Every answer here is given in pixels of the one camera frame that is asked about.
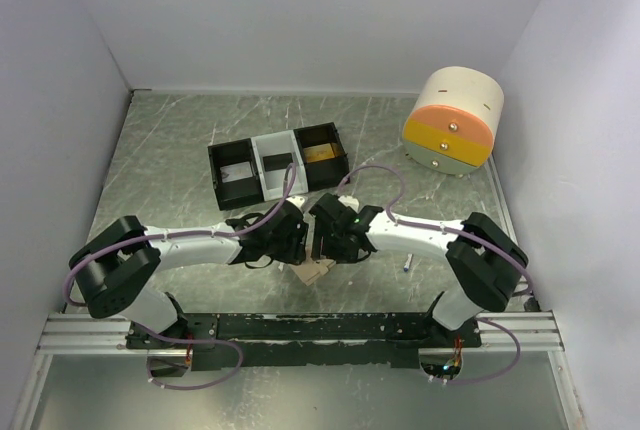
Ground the beige leather card holder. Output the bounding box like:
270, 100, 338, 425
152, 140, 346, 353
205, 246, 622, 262
290, 247, 336, 286

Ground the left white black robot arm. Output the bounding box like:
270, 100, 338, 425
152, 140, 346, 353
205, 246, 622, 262
63, 196, 308, 349

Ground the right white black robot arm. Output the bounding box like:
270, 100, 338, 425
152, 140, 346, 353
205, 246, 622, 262
309, 193, 529, 348

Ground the black card in bin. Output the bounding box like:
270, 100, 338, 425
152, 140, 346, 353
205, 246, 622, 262
262, 153, 293, 172

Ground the white card in bin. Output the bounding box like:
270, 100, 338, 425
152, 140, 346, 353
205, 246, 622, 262
220, 161, 254, 183

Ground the gold card in bin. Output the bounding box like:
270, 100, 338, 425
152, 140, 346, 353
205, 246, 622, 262
303, 142, 337, 164

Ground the white middle tray bin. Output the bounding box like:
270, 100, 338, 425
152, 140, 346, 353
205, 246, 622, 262
251, 130, 309, 201

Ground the black right tray bin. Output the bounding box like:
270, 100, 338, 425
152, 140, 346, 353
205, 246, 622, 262
294, 122, 349, 192

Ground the black tray bin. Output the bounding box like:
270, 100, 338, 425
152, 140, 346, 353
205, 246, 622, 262
294, 122, 349, 192
208, 139, 264, 211

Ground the white blue pen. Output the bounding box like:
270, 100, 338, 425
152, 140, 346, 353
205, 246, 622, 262
403, 253, 413, 273

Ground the black left tray bin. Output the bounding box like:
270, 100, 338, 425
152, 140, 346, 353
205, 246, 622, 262
208, 139, 264, 211

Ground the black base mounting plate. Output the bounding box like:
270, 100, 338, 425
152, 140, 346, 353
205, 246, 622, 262
126, 312, 481, 371

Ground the cream round drawer cabinet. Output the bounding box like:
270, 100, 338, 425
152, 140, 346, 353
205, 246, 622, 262
402, 66, 504, 175

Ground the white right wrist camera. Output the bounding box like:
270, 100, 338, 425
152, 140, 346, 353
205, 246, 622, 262
338, 195, 359, 212

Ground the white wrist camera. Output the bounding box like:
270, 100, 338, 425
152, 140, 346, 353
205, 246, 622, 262
338, 195, 359, 212
286, 195, 307, 213

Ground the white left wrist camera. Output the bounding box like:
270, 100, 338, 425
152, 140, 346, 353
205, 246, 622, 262
286, 195, 307, 213

